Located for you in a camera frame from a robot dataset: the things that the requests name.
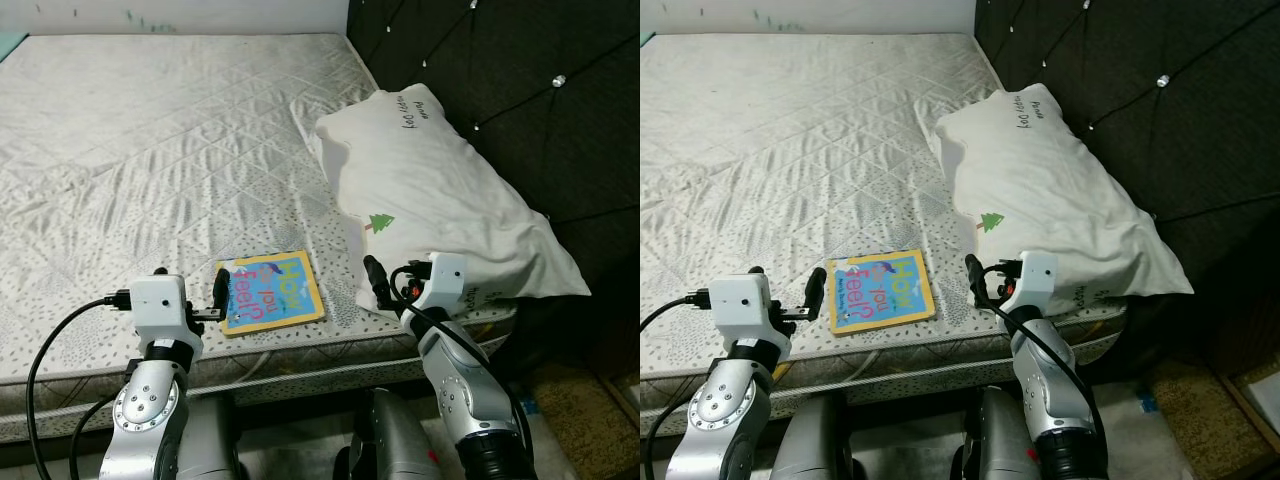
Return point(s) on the yellow-edged blue picture book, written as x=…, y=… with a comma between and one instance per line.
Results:
x=882, y=292
x=270, y=295

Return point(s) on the white pillow green tree print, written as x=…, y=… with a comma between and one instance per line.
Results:
x=440, y=190
x=1060, y=190

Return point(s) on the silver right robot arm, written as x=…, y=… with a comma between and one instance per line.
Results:
x=465, y=390
x=1055, y=390

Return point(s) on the grey quilted mattress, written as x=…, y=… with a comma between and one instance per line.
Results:
x=150, y=150
x=790, y=150

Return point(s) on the grey left robot leg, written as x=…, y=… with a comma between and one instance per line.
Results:
x=815, y=440
x=215, y=440

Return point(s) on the grey robot leg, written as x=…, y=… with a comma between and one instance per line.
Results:
x=390, y=440
x=995, y=440
x=815, y=440
x=215, y=440

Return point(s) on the dark bed base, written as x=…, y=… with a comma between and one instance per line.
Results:
x=900, y=405
x=300, y=415

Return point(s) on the grey right robot leg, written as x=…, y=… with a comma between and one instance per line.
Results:
x=995, y=440
x=390, y=440

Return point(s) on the white bag blue mark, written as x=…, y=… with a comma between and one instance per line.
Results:
x=535, y=440
x=1140, y=440

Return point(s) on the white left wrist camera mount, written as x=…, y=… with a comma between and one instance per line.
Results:
x=740, y=298
x=160, y=300

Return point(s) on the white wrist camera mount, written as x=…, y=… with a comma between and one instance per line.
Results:
x=740, y=298
x=445, y=280
x=160, y=300
x=1038, y=278

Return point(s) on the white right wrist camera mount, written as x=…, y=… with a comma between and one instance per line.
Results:
x=1038, y=278
x=445, y=280

